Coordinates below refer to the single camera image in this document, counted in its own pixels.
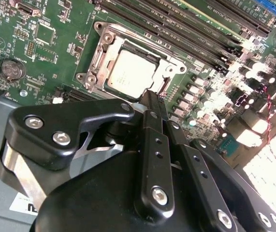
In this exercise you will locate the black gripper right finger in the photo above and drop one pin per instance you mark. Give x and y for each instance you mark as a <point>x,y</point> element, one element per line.
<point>193,169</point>

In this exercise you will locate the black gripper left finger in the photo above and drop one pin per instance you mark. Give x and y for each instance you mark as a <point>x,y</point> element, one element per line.
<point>55,128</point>

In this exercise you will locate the silver CPU chip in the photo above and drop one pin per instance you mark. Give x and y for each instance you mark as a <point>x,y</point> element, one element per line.
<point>130,72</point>

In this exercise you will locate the metal socket cover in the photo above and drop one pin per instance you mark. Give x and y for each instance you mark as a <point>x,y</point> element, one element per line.
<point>169,66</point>

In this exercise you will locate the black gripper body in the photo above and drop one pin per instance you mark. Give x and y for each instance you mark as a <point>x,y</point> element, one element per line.
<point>91,205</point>

